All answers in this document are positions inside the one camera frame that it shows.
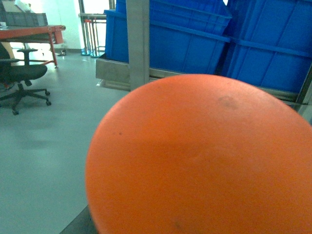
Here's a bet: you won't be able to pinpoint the blue plastic bin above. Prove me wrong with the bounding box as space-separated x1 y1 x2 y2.
222 0 312 93
104 0 232 75

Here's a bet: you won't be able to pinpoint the red metal workbench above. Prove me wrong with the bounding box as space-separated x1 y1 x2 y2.
0 25 66 67

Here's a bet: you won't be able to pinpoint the grey plastic crate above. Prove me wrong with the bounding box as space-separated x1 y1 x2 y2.
0 12 48 27

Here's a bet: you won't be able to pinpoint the blue plastic bin right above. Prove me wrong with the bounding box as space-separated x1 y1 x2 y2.
222 0 312 93

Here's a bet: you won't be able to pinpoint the blue plastic bin left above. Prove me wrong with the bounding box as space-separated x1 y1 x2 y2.
104 0 232 75

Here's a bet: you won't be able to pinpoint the black office chair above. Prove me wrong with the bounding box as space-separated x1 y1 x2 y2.
0 43 51 116

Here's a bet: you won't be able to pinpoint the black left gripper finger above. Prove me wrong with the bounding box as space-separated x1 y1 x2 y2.
60 206 98 234

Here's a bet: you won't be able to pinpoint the steel barrier posts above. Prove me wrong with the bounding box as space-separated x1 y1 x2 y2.
78 13 106 58

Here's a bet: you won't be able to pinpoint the stainless steel rack frame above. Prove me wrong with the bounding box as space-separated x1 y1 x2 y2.
95 0 312 113

